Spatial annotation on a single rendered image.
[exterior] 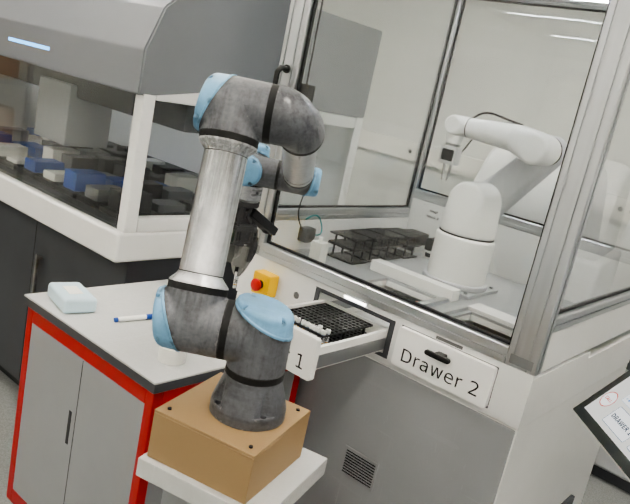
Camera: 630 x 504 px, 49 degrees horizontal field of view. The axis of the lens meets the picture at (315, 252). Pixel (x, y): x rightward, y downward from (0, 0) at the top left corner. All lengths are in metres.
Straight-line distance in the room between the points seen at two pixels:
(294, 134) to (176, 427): 0.59
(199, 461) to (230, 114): 0.65
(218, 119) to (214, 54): 1.15
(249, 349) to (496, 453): 0.81
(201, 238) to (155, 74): 1.09
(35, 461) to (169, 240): 0.84
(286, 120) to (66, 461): 1.22
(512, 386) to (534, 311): 0.20
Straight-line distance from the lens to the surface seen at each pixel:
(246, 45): 2.57
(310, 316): 1.92
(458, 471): 1.94
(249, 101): 1.33
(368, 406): 2.05
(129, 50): 2.36
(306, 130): 1.35
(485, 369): 1.81
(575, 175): 1.70
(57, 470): 2.18
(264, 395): 1.34
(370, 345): 1.91
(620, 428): 1.50
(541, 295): 1.74
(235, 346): 1.30
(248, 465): 1.30
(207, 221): 1.32
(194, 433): 1.35
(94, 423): 1.97
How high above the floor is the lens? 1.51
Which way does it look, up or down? 13 degrees down
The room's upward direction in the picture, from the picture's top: 12 degrees clockwise
